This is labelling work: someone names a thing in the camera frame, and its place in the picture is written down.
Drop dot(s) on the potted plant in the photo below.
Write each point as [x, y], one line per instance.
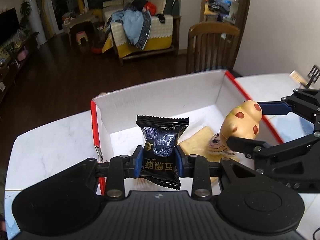
[26, 10]

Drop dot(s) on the black snack packet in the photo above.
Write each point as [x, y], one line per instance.
[162, 140]

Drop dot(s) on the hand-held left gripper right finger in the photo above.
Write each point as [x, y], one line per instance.
[178, 162]

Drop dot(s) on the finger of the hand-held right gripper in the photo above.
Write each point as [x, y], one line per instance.
[275, 108]
[250, 147]

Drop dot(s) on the yellow paper slip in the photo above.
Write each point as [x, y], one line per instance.
[297, 76]

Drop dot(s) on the white standing air conditioner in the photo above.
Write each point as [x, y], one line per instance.
[35, 15]

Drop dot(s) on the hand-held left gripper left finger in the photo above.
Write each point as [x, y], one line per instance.
[136, 161]

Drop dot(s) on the sofa with cream cover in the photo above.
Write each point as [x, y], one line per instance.
[160, 27]

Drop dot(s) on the red floor cushion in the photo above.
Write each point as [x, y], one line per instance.
[97, 49]

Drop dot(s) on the bed with clothes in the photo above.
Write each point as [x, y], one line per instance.
[220, 7]

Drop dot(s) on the dark television cabinet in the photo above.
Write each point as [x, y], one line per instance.
[15, 67]

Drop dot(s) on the tiger striped squishy toy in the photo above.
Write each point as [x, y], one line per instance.
[216, 143]

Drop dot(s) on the coffee table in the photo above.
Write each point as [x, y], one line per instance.
[80, 20]

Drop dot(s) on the red cardboard box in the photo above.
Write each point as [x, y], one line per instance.
[160, 97]

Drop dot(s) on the yellow sponge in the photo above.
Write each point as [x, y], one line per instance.
[197, 140]

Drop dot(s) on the television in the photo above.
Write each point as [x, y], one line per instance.
[8, 25]

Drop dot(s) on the blue clothes pile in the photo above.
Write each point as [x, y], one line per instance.
[132, 25]

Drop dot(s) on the yellow giraffe toy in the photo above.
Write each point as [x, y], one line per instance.
[78, 0]

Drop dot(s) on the wooden chair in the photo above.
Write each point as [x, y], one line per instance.
[212, 30]

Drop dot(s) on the black phone stand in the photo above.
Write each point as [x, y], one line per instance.
[313, 73]

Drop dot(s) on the pink stool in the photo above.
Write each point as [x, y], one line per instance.
[82, 37]

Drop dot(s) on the yellow red-spotted squishy toy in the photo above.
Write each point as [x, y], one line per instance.
[240, 125]

